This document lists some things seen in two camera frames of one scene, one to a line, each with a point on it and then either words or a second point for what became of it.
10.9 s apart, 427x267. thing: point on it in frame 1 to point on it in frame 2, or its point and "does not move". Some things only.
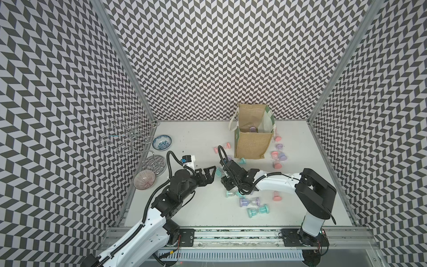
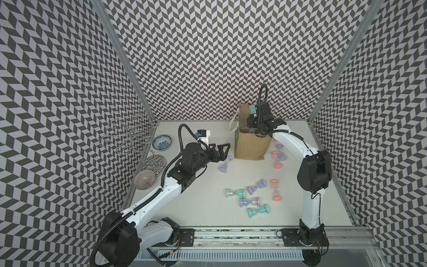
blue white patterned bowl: x=162 y=142 does not move
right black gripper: x=224 y=181 to x=249 y=121
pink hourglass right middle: x=274 y=154 does not move
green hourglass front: x=252 y=212 does not move
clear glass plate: x=155 y=163 does not move
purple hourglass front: x=245 y=202 does not move
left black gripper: x=209 y=179 to x=222 y=156
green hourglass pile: x=218 y=172 to x=252 y=109
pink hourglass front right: x=276 y=196 does not move
